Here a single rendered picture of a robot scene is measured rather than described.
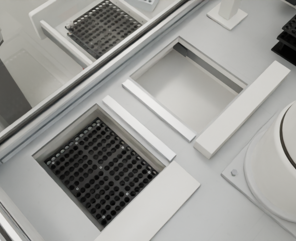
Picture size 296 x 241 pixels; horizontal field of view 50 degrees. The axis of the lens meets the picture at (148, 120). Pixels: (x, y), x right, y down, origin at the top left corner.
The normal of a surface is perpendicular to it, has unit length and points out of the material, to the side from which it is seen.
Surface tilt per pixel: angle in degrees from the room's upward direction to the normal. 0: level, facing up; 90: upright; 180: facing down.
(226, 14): 90
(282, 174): 90
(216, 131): 0
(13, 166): 0
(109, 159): 0
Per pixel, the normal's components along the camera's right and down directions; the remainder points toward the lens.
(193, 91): 0.00, -0.47
